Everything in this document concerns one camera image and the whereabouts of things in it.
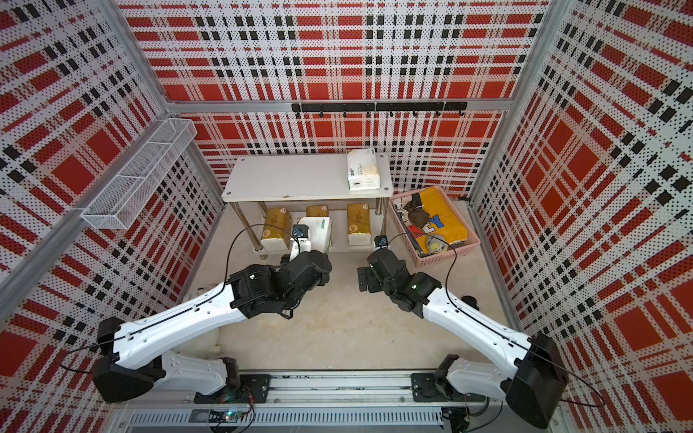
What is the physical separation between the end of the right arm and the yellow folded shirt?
0.40m

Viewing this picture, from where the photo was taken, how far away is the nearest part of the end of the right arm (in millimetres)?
534

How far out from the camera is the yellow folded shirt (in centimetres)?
100

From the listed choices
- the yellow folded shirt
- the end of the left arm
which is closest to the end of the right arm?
the end of the left arm
